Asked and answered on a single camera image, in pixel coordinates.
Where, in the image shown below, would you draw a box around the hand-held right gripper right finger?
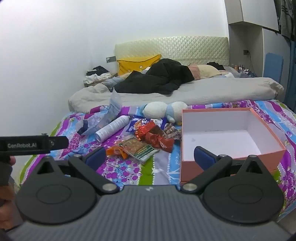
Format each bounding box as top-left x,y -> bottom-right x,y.
180,146 -> 265,193

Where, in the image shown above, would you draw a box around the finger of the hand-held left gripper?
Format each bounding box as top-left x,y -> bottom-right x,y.
49,136 -> 69,151

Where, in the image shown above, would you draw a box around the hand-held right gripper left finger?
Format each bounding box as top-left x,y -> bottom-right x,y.
35,147 -> 119,195

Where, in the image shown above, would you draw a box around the orange snack packet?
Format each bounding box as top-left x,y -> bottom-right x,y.
106,146 -> 129,159

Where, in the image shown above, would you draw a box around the pink cardboard box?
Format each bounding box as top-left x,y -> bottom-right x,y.
180,107 -> 287,186

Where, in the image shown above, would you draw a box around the clear packet of brown strips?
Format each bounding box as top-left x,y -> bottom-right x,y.
117,137 -> 160,163

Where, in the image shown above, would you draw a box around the person's left hand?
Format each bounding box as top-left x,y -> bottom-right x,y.
0,156 -> 23,232

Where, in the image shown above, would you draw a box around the white spray bottle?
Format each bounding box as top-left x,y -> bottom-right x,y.
95,115 -> 130,143

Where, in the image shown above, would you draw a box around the dark photo-print snack packet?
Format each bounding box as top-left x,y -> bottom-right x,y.
163,123 -> 182,141

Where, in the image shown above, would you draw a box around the blue and white packet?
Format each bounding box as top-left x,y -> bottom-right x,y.
126,115 -> 148,135

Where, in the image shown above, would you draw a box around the clear plastic bag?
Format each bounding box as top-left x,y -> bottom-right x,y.
77,89 -> 123,136

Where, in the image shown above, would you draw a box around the grey duvet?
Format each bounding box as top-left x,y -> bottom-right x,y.
68,77 -> 284,113

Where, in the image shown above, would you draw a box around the white and blue plush toy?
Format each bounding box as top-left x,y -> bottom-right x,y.
139,101 -> 188,126

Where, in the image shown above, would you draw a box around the light blue cloth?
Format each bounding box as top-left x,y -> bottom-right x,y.
102,76 -> 126,90

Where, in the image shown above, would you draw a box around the pile of clothes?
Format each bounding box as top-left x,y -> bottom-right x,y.
83,66 -> 114,84

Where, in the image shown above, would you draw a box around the pink pillow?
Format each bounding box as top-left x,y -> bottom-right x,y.
187,65 -> 201,80

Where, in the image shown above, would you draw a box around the white and blue cloth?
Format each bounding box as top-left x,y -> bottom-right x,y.
220,71 -> 241,79

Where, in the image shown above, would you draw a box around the beige pillow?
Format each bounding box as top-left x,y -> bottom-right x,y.
198,64 -> 222,78

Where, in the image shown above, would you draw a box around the black jacket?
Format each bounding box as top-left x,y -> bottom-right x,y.
114,58 -> 195,95

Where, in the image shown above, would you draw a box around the black cloth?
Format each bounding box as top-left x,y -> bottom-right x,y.
206,62 -> 226,70

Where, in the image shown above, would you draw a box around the yellow pillow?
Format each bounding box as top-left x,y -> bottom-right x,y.
117,54 -> 162,76

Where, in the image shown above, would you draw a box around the cream quilted headboard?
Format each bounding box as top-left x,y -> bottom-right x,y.
114,36 -> 229,66

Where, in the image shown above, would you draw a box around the blue padded board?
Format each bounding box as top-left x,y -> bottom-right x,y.
264,53 -> 284,87

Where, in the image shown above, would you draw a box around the blue curtain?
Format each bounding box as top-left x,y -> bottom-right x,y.
284,39 -> 296,109

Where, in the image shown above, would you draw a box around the hanging dark clothes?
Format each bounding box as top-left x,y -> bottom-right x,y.
274,0 -> 296,42

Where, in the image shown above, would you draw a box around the white wall cabinet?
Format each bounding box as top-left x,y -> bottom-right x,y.
224,0 -> 280,32

